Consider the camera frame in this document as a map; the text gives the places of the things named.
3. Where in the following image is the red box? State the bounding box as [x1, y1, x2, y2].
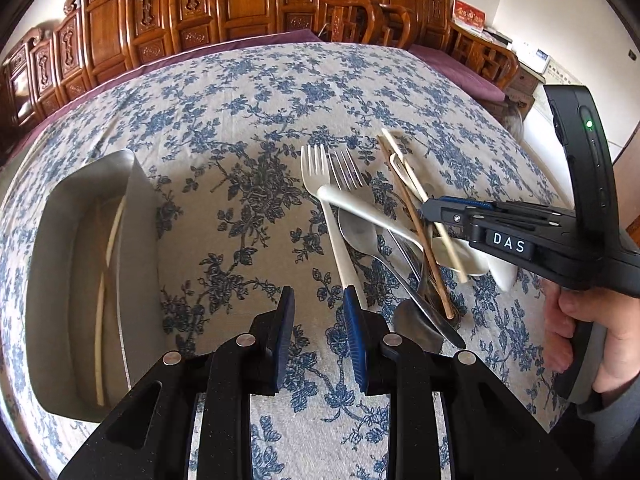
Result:
[451, 0, 487, 37]

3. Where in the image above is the metal spoon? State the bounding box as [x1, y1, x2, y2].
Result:
[393, 255, 446, 357]
[338, 208, 467, 350]

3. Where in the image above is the blue floral tablecloth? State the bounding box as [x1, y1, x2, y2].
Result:
[0, 40, 576, 480]

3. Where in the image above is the light wooden door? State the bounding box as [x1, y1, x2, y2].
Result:
[611, 127, 640, 251]

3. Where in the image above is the silver metal tray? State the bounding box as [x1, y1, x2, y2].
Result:
[25, 149, 164, 424]

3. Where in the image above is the metal fork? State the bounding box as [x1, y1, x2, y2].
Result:
[327, 148, 423, 281]

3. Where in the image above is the small wooden cabinet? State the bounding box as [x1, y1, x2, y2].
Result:
[506, 62, 546, 111]

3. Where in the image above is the white device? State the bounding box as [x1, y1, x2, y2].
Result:
[515, 41, 552, 75]

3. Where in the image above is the grey fuzzy object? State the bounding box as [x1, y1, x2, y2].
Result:
[500, 97, 527, 137]

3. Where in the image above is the metal utensil with cutout handle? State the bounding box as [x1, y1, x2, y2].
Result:
[391, 154, 431, 201]

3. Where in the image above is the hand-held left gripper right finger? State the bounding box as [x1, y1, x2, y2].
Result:
[343, 285, 586, 480]

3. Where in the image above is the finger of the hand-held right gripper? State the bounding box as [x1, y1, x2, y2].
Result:
[433, 198, 577, 222]
[421, 205, 572, 242]

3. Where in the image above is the person's right hand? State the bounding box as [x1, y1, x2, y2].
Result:
[542, 277, 640, 393]

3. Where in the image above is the white plastic spoon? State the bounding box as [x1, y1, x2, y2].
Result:
[318, 184, 490, 278]
[487, 255, 518, 292]

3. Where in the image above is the white plastic fork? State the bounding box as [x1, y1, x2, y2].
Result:
[300, 143, 362, 293]

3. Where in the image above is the person's right forearm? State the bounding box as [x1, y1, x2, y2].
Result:
[575, 355, 640, 461]

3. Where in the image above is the light bamboo chopstick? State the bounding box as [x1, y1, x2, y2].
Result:
[381, 128, 472, 285]

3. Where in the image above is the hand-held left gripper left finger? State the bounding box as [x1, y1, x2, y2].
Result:
[57, 285, 294, 480]

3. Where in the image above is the wooden chair with curved arms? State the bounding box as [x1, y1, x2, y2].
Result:
[372, 2, 413, 51]
[315, 0, 381, 46]

